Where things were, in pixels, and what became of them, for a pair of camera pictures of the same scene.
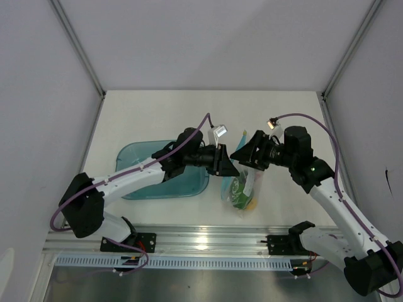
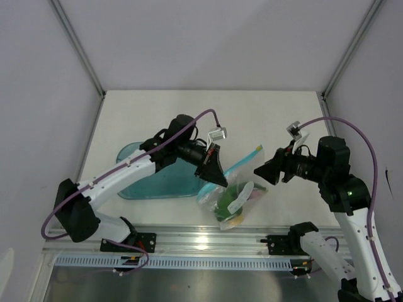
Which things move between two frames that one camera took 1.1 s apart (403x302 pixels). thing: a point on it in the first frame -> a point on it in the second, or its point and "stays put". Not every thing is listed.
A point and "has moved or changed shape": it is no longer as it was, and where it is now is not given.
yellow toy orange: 252,206 -> 238,221
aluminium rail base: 175,240 stays put
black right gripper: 260,140 -> 281,161
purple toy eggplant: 258,178 -> 255,194
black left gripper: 221,165 -> 212,171
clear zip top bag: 241,193 has moved or changed shape
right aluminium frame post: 352,46 stays put
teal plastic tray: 191,179 stays put
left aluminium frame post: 73,38 stays put
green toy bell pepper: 238,199 -> 227,196
